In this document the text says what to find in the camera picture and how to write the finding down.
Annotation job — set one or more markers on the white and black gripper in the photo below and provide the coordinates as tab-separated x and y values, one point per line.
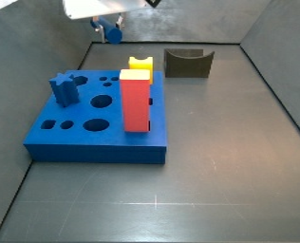
78	9

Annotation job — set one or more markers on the blue foam cylinder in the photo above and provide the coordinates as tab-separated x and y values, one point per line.
113	33

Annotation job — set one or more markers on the blue star-shaped foam peg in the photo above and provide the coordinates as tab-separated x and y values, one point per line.
65	90

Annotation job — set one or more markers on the black curved cradle stand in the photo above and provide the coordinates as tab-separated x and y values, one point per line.
186	63

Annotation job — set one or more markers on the red rectangular foam block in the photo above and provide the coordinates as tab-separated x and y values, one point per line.
134	84

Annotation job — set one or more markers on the yellow notched foam block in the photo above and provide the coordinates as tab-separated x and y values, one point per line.
141	63

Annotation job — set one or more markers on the blue foam block with holes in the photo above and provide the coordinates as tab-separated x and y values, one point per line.
85	132

